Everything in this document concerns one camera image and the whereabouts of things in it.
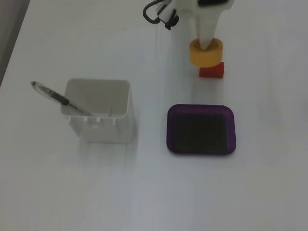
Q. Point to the red block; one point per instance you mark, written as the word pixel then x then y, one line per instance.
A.
pixel 213 71

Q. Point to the white square plastic box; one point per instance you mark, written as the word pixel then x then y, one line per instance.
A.
pixel 108 130

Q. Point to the white tapered gripper finger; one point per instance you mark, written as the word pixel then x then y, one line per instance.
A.
pixel 207 29

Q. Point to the yellow tape roll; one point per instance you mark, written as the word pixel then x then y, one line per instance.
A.
pixel 204 57

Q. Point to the clear ballpoint pen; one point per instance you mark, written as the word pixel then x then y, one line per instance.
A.
pixel 51 94

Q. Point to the purple rectangular tray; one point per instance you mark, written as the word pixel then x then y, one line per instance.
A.
pixel 199 130

